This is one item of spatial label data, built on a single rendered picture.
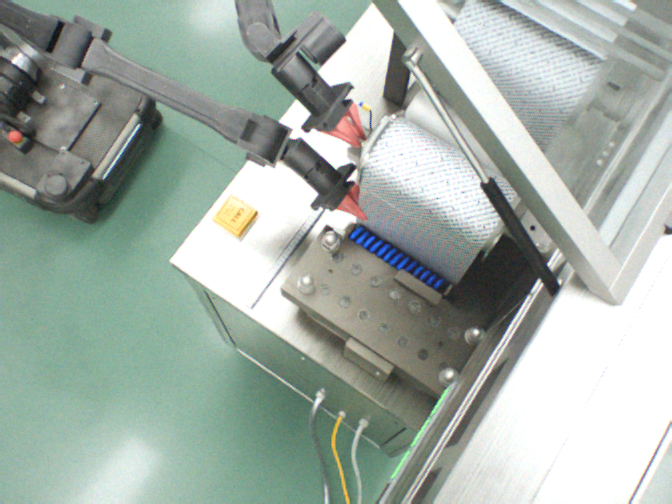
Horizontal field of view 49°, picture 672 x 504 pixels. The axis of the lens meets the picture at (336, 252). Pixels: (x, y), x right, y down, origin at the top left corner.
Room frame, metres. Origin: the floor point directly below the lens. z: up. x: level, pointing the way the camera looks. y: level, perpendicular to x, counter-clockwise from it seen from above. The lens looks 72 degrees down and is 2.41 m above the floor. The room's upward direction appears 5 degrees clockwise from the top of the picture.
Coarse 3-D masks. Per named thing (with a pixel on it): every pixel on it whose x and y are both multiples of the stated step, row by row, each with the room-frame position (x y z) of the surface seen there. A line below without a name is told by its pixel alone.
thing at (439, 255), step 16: (368, 192) 0.51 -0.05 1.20; (368, 208) 0.51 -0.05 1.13; (384, 208) 0.49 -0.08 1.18; (368, 224) 0.51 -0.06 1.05; (384, 224) 0.49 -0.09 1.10; (400, 224) 0.47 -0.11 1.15; (416, 224) 0.46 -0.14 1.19; (384, 240) 0.49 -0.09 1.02; (400, 240) 0.47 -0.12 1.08; (416, 240) 0.46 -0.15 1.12; (432, 240) 0.44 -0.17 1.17; (416, 256) 0.45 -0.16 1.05; (432, 256) 0.44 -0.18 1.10; (448, 256) 0.42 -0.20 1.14; (464, 256) 0.41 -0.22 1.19; (448, 272) 0.42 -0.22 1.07; (464, 272) 0.40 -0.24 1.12
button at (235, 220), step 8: (232, 200) 0.58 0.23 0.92; (240, 200) 0.58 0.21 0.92; (224, 208) 0.56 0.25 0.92; (232, 208) 0.56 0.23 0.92; (240, 208) 0.57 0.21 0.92; (248, 208) 0.57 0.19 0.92; (216, 216) 0.54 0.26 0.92; (224, 216) 0.55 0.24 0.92; (232, 216) 0.55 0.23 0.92; (240, 216) 0.55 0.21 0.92; (248, 216) 0.55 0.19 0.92; (224, 224) 0.53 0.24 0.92; (232, 224) 0.53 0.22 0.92; (240, 224) 0.53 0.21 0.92; (248, 224) 0.54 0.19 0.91; (232, 232) 0.51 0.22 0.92; (240, 232) 0.51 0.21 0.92
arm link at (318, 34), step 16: (320, 16) 0.74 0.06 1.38; (256, 32) 0.70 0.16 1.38; (288, 32) 0.71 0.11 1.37; (304, 32) 0.71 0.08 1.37; (320, 32) 0.70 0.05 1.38; (336, 32) 0.71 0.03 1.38; (272, 48) 0.67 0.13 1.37; (320, 48) 0.68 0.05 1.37; (336, 48) 0.69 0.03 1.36; (320, 64) 0.68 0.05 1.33
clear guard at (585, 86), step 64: (448, 0) 0.40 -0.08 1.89; (512, 0) 0.43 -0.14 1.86; (576, 0) 0.46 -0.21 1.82; (640, 0) 0.50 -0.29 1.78; (512, 64) 0.38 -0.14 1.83; (576, 64) 0.41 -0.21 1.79; (640, 64) 0.45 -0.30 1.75; (576, 128) 0.36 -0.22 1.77; (640, 128) 0.39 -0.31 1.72; (576, 192) 0.30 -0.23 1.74; (640, 192) 0.33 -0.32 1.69
